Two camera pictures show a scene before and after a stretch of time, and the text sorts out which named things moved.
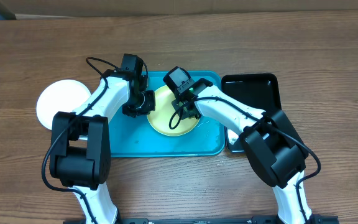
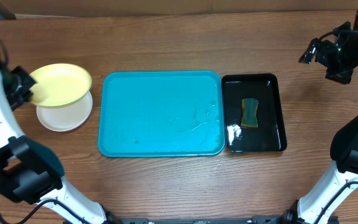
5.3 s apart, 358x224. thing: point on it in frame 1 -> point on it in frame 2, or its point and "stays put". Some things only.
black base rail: (313, 219) stays put
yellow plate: (160, 119) -> (59, 84)
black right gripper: (185, 113) -> (324, 50)
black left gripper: (150, 106) -> (20, 102)
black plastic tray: (261, 91) stays put
